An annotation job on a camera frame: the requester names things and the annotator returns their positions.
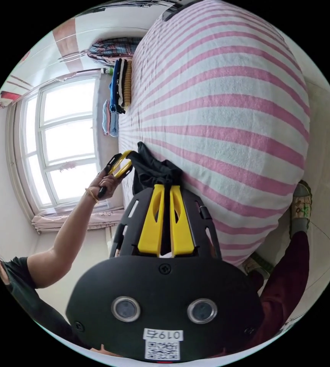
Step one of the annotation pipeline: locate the plaid shirt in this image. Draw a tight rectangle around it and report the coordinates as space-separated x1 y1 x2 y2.
87 37 144 66

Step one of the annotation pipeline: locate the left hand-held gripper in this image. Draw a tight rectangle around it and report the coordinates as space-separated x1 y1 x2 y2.
97 150 134 200

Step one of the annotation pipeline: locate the person's left forearm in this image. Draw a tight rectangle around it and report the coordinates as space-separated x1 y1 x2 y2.
52 188 99 267

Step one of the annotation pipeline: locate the person's body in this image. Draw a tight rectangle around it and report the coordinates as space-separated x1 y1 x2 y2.
0 176 313 359

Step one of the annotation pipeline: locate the person's right hand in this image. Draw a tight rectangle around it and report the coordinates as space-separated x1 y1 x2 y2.
92 344 123 358

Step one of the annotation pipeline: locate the black t-shirt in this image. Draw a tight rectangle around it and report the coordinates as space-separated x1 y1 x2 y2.
131 141 184 196

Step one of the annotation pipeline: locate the person's left hand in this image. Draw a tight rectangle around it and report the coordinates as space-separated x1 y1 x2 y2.
91 171 123 202

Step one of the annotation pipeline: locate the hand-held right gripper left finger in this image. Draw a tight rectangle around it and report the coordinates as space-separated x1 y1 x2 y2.
137 184 165 257

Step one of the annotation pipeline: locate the pile of clothes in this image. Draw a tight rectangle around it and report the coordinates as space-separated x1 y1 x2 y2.
102 58 133 138

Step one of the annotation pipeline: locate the bed with pink striped sheet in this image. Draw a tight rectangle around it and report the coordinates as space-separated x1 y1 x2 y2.
117 0 311 266

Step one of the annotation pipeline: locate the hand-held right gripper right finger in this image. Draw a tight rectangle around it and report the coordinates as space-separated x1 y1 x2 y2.
169 185 196 258

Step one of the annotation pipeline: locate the window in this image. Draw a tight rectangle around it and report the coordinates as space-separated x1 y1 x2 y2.
6 74 103 214

